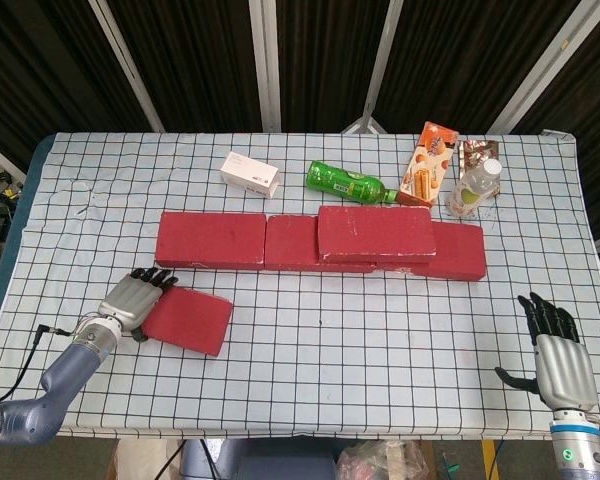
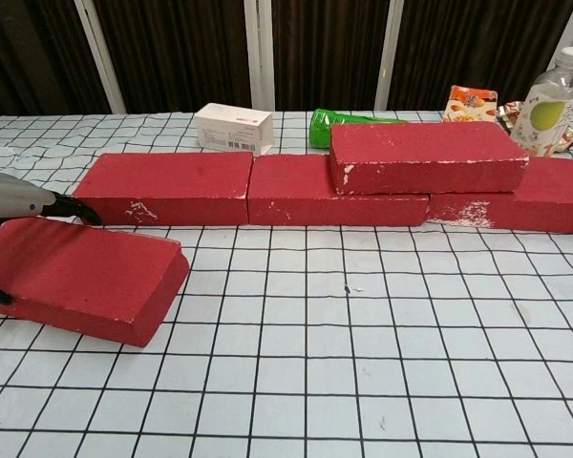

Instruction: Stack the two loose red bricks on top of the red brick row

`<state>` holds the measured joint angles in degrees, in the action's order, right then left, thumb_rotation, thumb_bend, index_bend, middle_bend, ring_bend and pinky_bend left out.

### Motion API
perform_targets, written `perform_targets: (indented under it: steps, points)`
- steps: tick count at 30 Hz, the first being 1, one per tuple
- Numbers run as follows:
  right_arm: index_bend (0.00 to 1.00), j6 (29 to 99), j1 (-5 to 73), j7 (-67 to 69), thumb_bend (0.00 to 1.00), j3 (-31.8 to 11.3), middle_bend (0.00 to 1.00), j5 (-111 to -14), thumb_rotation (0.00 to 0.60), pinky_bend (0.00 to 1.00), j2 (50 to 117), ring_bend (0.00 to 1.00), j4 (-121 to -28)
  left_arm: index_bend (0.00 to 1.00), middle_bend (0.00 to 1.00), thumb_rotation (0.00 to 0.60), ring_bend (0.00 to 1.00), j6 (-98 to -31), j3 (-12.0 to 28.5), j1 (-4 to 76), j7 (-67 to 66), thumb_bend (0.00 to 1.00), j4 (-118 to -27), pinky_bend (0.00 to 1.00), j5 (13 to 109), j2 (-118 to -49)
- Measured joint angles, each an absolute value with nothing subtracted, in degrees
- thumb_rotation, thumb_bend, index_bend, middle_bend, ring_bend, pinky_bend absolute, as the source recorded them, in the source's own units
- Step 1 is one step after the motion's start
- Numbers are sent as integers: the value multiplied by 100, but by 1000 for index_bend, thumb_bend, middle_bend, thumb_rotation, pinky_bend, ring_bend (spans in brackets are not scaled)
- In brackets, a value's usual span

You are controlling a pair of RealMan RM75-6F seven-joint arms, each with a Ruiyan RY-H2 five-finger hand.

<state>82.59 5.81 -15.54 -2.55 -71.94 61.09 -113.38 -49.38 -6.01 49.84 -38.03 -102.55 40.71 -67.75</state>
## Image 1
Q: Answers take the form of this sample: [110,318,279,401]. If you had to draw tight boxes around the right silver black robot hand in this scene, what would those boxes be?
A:
[494,292,600,414]

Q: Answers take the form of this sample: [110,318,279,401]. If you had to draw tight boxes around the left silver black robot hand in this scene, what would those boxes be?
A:
[97,267,180,344]

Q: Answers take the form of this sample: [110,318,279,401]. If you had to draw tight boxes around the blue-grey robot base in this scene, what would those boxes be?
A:
[179,438,341,480]

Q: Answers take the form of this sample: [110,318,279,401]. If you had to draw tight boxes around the yellow metal leg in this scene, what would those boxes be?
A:
[481,439,499,480]

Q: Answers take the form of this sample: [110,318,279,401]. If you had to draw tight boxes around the white paper bag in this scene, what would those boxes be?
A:
[110,438,186,480]

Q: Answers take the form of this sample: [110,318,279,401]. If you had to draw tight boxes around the small white carton box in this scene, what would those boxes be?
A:
[219,152,281,200]

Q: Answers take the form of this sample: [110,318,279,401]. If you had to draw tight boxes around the white black grid tablecloth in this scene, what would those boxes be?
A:
[0,130,600,441]

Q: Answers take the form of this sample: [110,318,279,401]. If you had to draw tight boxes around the clear bottle with pear label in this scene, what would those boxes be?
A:
[444,158,504,220]

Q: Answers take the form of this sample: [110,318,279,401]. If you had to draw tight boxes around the clear plastic bag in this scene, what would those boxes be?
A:
[337,439,431,480]

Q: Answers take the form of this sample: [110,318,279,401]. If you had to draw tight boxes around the shiny foil snack packet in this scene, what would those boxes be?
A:
[457,138,502,199]

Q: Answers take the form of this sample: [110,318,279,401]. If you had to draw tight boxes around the green plastic drink bottle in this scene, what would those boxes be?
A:
[306,160,399,205]

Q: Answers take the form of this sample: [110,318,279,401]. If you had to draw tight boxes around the orange snack box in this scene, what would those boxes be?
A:
[397,121,460,209]

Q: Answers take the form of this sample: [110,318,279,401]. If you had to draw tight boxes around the black pleated backdrop curtain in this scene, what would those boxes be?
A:
[0,0,600,241]

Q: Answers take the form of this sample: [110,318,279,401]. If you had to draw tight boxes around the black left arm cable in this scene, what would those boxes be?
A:
[0,323,79,402]

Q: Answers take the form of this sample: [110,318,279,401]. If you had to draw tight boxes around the yellow black floor cables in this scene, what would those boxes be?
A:
[0,169,24,201]

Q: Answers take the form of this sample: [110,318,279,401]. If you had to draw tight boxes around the white metal frame post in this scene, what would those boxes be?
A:
[248,0,284,134]
[484,0,596,135]
[88,0,167,134]
[342,0,406,135]
[0,134,29,181]

